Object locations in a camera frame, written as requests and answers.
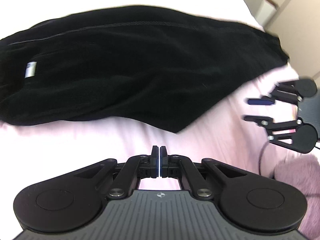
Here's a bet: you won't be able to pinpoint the fluffy pink blanket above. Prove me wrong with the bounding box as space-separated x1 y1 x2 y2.
274 154 319 239

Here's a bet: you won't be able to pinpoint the black pants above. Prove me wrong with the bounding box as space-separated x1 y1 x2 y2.
1 6 289 133

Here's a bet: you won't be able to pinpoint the beige wardrobe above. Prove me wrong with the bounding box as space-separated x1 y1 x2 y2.
265 0 319 79

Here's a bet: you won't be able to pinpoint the black cable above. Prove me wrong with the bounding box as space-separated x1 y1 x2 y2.
258 139 320 177

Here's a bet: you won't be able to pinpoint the pink floral duvet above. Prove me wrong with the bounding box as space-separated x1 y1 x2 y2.
0 0 306 201

